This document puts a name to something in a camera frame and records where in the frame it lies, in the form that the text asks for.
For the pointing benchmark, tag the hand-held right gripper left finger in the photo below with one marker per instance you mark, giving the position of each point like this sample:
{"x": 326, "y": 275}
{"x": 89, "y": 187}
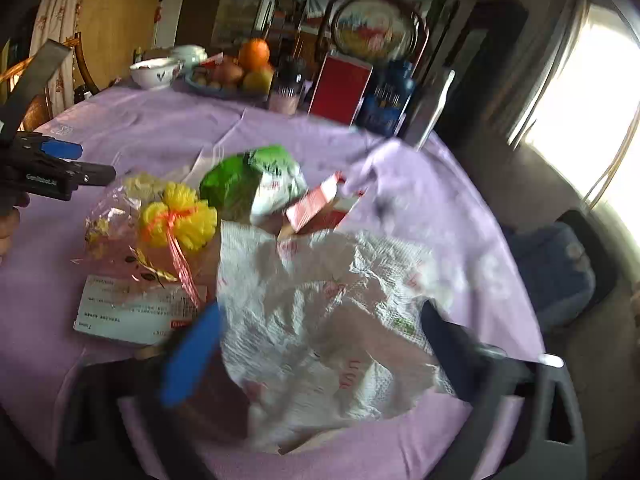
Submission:
{"x": 192, "y": 355}

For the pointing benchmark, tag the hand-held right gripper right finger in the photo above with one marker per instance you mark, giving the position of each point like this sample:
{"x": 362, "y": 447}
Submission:
{"x": 452, "y": 355}

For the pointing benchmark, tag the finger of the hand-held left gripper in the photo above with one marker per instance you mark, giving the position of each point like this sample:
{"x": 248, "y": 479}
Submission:
{"x": 95, "y": 174}
{"x": 62, "y": 150}

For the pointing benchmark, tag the white plastic bag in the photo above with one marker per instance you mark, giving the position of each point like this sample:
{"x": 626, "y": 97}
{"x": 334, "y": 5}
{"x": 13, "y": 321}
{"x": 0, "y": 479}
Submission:
{"x": 325, "y": 310}

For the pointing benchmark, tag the green snack packet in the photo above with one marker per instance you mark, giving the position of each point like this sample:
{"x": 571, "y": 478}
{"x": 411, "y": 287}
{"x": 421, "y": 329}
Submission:
{"x": 235, "y": 185}

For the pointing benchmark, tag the person's left hand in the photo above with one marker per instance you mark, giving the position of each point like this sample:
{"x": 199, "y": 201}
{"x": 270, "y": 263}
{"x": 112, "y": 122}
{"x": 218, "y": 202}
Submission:
{"x": 7, "y": 232}

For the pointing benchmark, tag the clear floral cellophane bag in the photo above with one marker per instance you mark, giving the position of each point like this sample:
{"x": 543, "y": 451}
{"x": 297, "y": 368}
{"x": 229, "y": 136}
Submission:
{"x": 112, "y": 242}

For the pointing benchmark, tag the white medicine box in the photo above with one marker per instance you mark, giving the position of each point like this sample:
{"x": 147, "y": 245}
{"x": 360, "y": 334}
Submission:
{"x": 125, "y": 312}

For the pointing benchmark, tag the curved wooden chair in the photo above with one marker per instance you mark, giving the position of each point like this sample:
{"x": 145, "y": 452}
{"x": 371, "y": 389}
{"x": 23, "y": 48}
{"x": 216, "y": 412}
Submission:
{"x": 82, "y": 70}

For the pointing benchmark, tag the yellow mesh pompom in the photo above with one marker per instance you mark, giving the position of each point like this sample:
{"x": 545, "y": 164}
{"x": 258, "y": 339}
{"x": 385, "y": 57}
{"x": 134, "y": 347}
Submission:
{"x": 185, "y": 210}

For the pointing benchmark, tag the white floral bowl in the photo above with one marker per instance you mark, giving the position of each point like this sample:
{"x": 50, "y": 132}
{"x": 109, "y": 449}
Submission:
{"x": 155, "y": 72}

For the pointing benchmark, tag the floral curtain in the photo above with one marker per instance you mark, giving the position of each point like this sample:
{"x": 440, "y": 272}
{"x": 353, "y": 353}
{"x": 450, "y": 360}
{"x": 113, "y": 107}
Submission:
{"x": 55, "y": 25}

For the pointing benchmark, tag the blue chair cushion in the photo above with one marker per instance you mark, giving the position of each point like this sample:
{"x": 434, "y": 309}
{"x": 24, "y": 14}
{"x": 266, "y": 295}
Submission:
{"x": 545, "y": 270}

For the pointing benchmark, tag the pile of small brown fruits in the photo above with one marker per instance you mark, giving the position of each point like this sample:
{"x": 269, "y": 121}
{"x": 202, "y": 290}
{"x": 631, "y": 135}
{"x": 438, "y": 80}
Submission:
{"x": 206, "y": 80}

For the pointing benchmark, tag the wooden door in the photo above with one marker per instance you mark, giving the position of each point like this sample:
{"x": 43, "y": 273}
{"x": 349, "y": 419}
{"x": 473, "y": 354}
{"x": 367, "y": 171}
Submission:
{"x": 125, "y": 10}

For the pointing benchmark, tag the blue fruit plate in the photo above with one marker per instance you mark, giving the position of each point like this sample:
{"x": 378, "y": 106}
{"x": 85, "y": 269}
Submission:
{"x": 227, "y": 90}

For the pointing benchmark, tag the red snack bag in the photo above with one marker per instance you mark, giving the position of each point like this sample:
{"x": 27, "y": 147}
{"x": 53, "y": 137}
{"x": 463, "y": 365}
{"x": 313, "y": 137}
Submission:
{"x": 212, "y": 60}

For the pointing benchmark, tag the red apple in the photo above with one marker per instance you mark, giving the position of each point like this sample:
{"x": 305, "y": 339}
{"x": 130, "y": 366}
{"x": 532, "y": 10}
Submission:
{"x": 230, "y": 71}

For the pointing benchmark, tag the black chair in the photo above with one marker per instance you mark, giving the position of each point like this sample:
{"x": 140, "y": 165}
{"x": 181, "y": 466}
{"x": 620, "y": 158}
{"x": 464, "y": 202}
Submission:
{"x": 602, "y": 255}

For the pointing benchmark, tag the yellow pear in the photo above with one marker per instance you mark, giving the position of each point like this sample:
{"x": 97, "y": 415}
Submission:
{"x": 258, "y": 80}

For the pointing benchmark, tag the red and white small carton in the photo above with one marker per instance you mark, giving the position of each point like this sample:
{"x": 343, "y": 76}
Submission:
{"x": 320, "y": 205}

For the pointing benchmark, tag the orange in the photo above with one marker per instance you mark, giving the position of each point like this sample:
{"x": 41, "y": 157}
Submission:
{"x": 254, "y": 53}

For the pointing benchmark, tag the dark pill bottle pink label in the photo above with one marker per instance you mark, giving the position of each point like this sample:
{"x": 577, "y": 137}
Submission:
{"x": 286, "y": 90}

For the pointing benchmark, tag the red box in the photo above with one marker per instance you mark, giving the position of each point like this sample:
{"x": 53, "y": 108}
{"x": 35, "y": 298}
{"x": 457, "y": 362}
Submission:
{"x": 340, "y": 87}

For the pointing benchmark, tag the blue supplement bottle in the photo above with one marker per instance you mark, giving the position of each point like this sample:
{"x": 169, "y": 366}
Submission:
{"x": 385, "y": 102}

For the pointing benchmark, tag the window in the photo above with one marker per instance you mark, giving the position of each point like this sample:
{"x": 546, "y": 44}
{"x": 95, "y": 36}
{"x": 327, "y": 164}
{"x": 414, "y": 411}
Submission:
{"x": 590, "y": 90}

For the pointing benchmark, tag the dark wooden cabinet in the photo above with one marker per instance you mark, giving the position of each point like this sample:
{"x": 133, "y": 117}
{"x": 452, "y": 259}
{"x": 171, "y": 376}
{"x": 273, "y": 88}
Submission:
{"x": 487, "y": 45}

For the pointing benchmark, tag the round embroidered table screen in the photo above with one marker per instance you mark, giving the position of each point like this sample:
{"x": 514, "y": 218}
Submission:
{"x": 375, "y": 27}

